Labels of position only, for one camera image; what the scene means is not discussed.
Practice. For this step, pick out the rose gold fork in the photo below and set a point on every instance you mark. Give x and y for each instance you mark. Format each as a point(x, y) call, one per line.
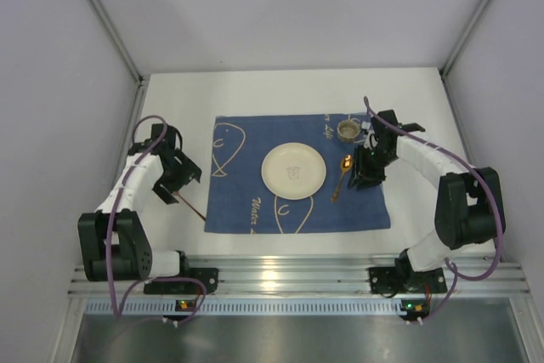
point(199, 214)

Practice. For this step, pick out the gold spoon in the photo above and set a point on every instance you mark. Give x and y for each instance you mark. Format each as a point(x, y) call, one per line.
point(346, 165)

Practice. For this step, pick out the right aluminium frame post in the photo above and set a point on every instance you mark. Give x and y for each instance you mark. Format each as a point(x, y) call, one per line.
point(464, 37)

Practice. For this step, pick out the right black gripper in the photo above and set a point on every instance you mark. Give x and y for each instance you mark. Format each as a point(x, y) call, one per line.
point(365, 169)

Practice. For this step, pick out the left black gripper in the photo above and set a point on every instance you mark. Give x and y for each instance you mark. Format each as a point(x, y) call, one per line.
point(179, 178)

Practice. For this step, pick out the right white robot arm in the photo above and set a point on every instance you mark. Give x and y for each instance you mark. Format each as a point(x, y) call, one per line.
point(469, 208)

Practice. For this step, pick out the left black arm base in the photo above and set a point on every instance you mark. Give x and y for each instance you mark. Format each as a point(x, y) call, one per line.
point(199, 281)

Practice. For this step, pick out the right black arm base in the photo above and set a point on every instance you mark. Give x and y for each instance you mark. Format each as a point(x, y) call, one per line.
point(388, 282)

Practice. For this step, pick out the aluminium frame post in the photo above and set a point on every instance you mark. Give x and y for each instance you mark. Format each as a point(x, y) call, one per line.
point(464, 37)
point(116, 40)

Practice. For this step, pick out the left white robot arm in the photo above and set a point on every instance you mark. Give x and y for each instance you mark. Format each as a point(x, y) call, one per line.
point(113, 241)

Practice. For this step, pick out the small beige ceramic cup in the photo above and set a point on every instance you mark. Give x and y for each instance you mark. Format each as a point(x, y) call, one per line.
point(348, 131)

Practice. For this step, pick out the cream ceramic plate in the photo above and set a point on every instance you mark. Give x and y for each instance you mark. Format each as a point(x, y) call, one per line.
point(293, 171)

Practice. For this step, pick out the blue fish pattern placemat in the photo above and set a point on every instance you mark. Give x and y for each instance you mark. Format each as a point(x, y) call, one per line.
point(240, 203)

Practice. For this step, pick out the slotted grey cable duct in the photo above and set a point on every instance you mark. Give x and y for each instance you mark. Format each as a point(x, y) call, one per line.
point(262, 306)

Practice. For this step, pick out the left aluminium frame post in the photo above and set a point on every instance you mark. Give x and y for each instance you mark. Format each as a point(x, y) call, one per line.
point(116, 40)

